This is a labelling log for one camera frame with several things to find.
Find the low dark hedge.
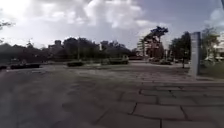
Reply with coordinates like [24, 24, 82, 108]
[66, 60, 85, 68]
[108, 58, 130, 66]
[9, 62, 42, 70]

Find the grey stone slab pavement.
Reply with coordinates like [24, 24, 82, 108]
[0, 60, 224, 128]

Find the row of trees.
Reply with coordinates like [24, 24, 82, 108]
[0, 36, 138, 64]

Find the dark leafy tree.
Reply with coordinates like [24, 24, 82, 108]
[168, 31, 192, 69]

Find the grey tall pillar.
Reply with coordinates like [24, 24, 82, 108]
[190, 31, 202, 77]

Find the grass strip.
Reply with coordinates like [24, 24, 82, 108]
[199, 61, 224, 80]

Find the light building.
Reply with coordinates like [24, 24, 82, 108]
[203, 30, 224, 63]

